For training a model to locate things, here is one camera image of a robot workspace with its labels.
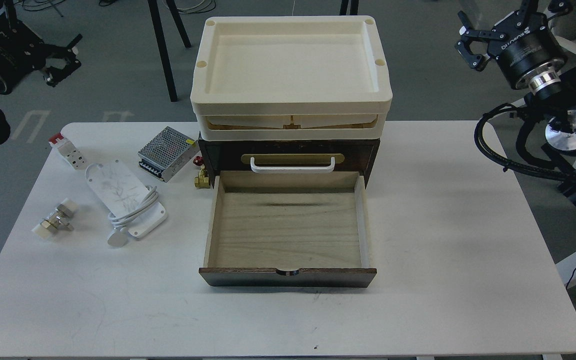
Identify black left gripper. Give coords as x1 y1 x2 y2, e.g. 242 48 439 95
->
0 18 83 95

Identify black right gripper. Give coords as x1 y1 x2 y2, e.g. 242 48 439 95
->
455 0 568 91

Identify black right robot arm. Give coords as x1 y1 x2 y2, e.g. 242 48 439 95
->
454 0 576 206

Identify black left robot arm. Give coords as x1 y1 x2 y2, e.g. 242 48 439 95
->
0 16 83 145

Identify dark wooden cabinet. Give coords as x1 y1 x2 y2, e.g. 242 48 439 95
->
198 138 381 183

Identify white red circuit breaker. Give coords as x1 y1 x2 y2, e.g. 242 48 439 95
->
48 132 89 170

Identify white office chair base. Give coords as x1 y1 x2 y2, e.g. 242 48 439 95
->
543 0 576 65

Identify metal mesh power supply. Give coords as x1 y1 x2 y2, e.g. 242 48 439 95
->
137 126 200 183

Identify brass fitting white caps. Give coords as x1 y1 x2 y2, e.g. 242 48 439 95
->
32 198 79 239

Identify cream plastic stacked tray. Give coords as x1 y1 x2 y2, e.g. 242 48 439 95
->
190 15 393 141

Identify open wooden drawer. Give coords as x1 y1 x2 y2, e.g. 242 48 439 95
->
198 171 377 289

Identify brass valve red handle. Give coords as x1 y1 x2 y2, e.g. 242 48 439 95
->
192 155 211 189

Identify white cabinet handle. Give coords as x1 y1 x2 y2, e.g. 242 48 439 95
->
249 156 336 174

